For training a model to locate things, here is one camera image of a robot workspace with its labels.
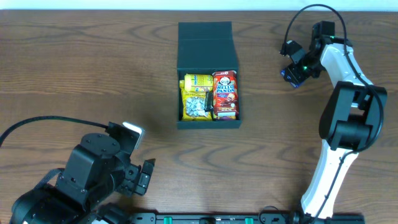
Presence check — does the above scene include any blue Eclipse gum pack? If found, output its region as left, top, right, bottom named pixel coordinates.
left=280, top=68, right=307, bottom=88

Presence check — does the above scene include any yellow seed snack bag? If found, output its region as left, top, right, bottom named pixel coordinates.
left=179, top=80, right=212, bottom=121

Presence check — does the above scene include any red Hello Panda box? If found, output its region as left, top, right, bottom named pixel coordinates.
left=213, top=70, right=239, bottom=121

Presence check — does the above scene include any black chocolate bar wrapper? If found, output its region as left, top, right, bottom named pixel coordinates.
left=204, top=91, right=213, bottom=112

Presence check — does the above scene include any black gift box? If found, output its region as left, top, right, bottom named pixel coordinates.
left=177, top=22, right=242, bottom=129

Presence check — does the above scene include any small yellow can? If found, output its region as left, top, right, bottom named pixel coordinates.
left=184, top=74, right=213, bottom=92

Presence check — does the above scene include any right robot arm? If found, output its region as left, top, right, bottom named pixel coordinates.
left=281, top=21, right=387, bottom=223

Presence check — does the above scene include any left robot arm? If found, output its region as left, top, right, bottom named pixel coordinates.
left=10, top=133, right=155, bottom=223

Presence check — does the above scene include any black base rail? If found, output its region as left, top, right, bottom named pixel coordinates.
left=124, top=212, right=364, bottom=224

